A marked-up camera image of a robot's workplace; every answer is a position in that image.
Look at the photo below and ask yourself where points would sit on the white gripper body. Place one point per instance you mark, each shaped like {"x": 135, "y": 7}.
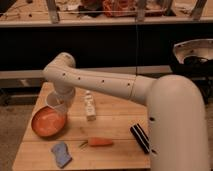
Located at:
{"x": 64, "y": 95}

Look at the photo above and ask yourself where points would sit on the translucent white cup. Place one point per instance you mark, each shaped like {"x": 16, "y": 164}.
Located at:
{"x": 51, "y": 102}

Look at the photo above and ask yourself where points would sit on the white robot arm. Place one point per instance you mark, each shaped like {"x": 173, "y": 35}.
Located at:
{"x": 178, "y": 138}

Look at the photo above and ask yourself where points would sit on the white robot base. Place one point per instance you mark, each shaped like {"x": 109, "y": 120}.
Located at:
{"x": 193, "y": 58}

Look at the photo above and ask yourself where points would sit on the orange ceramic bowl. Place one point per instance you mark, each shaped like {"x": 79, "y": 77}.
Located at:
{"x": 47, "y": 122}

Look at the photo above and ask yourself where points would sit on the white squeeze bottle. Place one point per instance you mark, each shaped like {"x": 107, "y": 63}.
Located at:
{"x": 89, "y": 106}

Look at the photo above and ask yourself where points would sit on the blue sponge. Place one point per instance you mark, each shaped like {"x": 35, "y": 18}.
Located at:
{"x": 61, "y": 153}

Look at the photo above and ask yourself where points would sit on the orange toy carrot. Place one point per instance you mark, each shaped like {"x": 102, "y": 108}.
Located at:
{"x": 97, "y": 141}

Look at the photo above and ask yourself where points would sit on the black striped rectangular block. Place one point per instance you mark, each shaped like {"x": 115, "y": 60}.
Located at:
{"x": 141, "y": 137}

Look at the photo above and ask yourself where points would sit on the orange object on shelf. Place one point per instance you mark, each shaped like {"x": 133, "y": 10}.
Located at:
{"x": 119, "y": 8}

